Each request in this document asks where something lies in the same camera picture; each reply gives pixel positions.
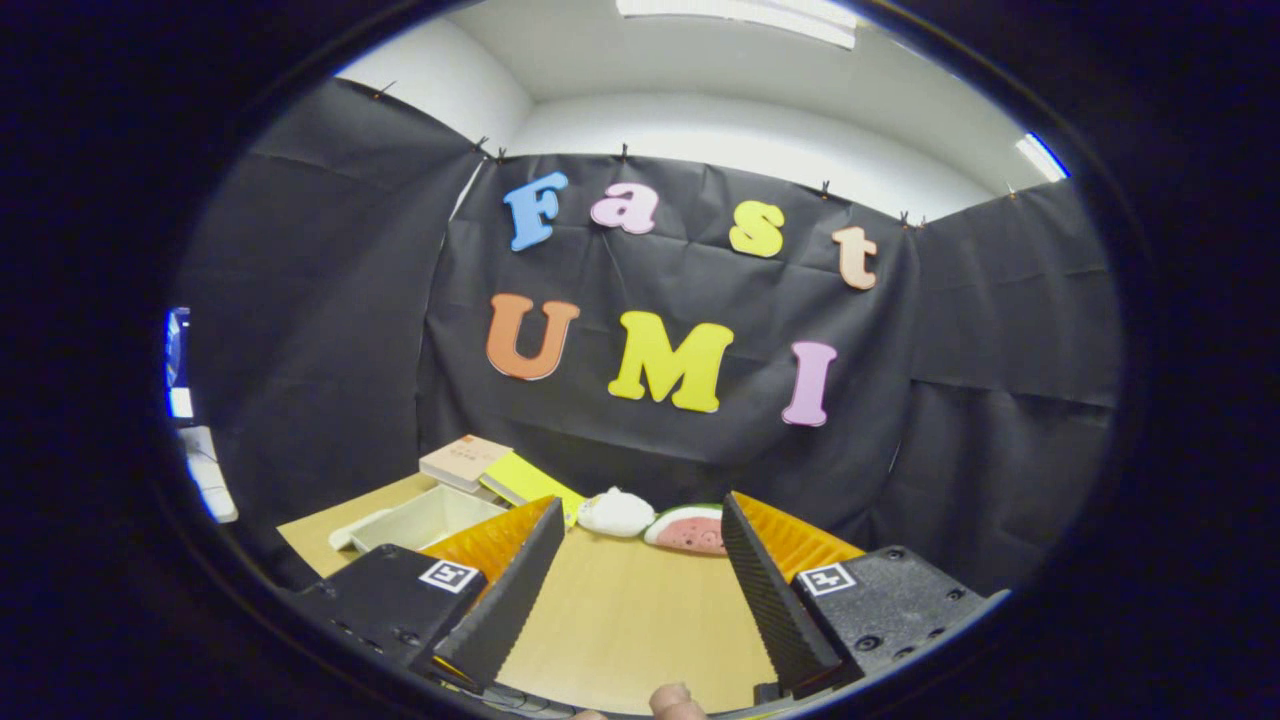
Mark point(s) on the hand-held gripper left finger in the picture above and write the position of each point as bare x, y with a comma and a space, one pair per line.
515, 595

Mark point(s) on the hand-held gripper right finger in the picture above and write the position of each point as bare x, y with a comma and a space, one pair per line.
770, 600

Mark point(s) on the green fabric storage box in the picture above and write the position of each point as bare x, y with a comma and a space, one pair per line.
430, 515

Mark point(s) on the watermelon slice plush toy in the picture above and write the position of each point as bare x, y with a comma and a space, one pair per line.
690, 532

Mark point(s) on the yellow book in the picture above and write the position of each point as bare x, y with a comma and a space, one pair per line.
520, 480

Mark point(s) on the white plush toy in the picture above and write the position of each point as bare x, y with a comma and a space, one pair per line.
615, 512

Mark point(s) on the tan book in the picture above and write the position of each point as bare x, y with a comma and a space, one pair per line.
465, 460

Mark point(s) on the computer monitor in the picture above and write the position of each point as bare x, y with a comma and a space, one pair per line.
178, 350

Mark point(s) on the small ceiling light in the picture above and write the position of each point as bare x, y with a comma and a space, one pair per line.
1042, 157

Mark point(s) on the long ceiling light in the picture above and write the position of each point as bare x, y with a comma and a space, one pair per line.
740, 18

